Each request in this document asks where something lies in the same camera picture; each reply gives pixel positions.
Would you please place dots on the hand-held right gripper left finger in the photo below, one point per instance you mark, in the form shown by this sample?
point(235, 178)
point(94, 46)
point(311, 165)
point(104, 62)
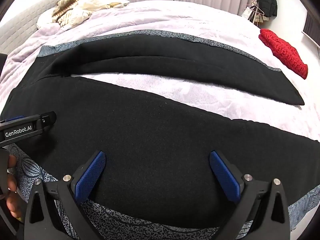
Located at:
point(90, 177)

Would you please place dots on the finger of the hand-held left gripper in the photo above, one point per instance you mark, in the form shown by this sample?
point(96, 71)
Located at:
point(46, 120)

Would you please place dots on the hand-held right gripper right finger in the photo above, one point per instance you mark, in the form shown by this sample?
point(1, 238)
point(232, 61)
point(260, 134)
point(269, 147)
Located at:
point(223, 177)

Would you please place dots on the black pants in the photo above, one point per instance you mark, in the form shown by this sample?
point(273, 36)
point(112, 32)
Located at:
point(150, 142)

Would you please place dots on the person's left hand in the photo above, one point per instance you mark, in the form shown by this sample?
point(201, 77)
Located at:
point(13, 202)

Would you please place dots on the grey leaf-patterned blanket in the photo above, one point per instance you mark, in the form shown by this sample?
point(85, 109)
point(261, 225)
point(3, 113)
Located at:
point(120, 221)

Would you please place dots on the grey quilted headboard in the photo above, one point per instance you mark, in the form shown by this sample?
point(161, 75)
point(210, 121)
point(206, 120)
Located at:
point(27, 12)

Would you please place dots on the beige clothing pile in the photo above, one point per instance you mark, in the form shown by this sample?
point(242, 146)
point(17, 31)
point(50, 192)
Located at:
point(75, 10)

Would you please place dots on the red knit sweater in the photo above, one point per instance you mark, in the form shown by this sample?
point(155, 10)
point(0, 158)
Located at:
point(285, 51)

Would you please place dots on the lavender bedspread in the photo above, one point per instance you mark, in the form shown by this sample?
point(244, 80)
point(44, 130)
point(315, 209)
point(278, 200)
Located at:
point(180, 20)

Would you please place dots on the bunch of clothes hangers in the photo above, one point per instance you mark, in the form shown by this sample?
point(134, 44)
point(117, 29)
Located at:
point(256, 13)

